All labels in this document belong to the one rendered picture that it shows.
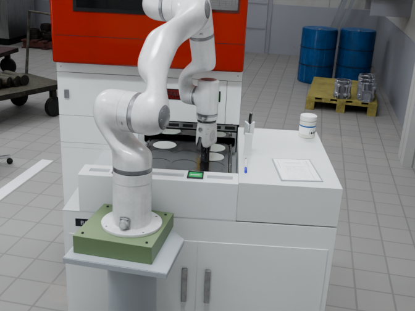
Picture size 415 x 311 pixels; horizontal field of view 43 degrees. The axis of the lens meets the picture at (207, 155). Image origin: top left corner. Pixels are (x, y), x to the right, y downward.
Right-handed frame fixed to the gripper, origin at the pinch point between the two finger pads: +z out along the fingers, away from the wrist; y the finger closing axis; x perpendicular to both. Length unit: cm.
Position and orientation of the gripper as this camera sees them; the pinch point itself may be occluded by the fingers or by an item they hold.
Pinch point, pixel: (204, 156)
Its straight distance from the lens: 214.2
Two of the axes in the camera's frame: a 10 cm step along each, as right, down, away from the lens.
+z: -0.5, 9.4, 3.5
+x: -8.8, -2.0, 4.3
